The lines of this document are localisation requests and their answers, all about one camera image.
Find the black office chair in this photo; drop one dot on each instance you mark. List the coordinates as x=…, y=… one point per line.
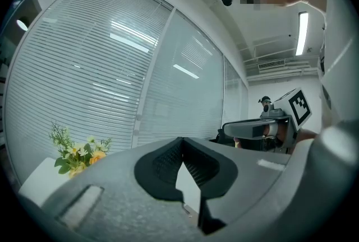
x=227, y=134

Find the white vase with yellow flowers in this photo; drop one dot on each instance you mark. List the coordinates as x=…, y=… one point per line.
x=75, y=154

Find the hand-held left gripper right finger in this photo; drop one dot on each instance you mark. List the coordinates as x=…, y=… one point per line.
x=238, y=176

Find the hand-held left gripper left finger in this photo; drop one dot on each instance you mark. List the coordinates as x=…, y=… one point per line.
x=120, y=193

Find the person's right hand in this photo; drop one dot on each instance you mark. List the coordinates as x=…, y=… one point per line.
x=272, y=133

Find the long ceiling light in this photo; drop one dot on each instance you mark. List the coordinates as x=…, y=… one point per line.
x=302, y=33

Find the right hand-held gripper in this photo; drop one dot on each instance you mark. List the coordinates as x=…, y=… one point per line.
x=297, y=112

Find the white table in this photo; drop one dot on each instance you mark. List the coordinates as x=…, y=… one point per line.
x=36, y=185

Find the person's white shirt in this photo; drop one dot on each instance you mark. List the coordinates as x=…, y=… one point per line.
x=342, y=53

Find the white window blinds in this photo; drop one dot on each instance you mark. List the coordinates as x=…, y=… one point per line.
x=84, y=67
x=193, y=81
x=234, y=95

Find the person's right forearm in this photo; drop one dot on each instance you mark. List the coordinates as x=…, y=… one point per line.
x=305, y=137

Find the ceiling air vent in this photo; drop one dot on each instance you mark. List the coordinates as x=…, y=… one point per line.
x=271, y=64

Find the round ceiling light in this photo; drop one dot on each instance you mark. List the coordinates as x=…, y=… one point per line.
x=22, y=25

